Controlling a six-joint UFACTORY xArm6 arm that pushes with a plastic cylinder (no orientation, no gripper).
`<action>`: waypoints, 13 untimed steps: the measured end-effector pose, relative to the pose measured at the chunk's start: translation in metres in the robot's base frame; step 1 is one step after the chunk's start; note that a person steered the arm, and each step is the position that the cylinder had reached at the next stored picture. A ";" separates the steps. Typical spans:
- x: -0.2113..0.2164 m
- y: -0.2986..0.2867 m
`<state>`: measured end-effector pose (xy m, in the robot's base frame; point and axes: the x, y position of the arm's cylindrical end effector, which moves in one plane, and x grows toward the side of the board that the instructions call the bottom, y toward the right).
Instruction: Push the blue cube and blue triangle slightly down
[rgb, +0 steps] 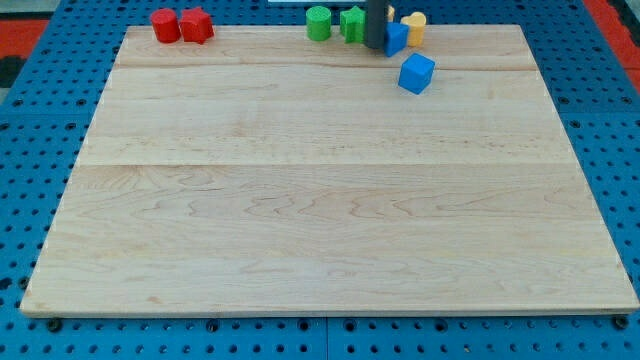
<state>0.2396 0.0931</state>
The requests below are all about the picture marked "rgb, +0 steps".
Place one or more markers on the green star block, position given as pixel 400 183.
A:
pixel 352 24

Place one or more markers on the yellow heart block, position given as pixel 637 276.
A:
pixel 416 22

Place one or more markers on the blue triangle block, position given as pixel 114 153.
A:
pixel 395 38

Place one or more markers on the green cylinder block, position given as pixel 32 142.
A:
pixel 318 23

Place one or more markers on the red star block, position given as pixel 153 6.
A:
pixel 196 25

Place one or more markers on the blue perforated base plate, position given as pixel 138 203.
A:
pixel 48 110

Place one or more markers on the blue cube block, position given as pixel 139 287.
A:
pixel 416 73

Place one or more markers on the red cylinder block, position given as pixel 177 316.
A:
pixel 165 25

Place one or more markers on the yellow block behind rod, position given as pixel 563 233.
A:
pixel 390 13

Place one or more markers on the light wooden board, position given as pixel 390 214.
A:
pixel 262 174

